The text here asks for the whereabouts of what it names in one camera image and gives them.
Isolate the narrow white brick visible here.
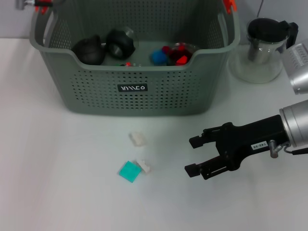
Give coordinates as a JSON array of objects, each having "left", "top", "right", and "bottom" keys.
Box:
[{"left": 136, "top": 158, "right": 153, "bottom": 176}]

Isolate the thin dark wall cable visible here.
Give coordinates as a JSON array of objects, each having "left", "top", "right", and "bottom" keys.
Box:
[{"left": 255, "top": 0, "right": 265, "bottom": 18}]

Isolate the bright red slope brick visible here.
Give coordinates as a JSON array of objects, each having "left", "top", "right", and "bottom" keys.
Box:
[{"left": 176, "top": 55, "right": 189, "bottom": 66}]

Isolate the teal brick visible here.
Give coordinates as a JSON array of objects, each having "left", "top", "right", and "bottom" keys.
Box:
[{"left": 117, "top": 160, "right": 142, "bottom": 184}]

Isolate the blue square brick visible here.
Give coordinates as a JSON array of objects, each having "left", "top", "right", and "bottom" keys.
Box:
[{"left": 150, "top": 49, "right": 168, "bottom": 66}]

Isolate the black clay teapot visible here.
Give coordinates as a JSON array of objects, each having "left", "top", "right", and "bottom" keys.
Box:
[{"left": 71, "top": 34, "right": 106, "bottom": 65}]

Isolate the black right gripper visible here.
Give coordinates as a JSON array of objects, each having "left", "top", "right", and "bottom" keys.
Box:
[{"left": 184, "top": 115, "right": 289, "bottom": 180}]

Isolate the wide white brick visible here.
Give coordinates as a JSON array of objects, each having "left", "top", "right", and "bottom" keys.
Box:
[{"left": 129, "top": 131, "right": 147, "bottom": 147}]

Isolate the glass teapot black lid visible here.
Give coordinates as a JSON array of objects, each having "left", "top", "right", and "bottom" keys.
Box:
[{"left": 228, "top": 17, "right": 299, "bottom": 84}]

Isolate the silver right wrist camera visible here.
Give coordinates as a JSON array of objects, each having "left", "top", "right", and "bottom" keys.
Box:
[{"left": 280, "top": 42, "right": 308, "bottom": 95}]

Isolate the grey perforated storage bin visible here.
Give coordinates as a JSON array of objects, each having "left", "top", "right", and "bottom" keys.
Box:
[{"left": 29, "top": 0, "right": 241, "bottom": 118}]

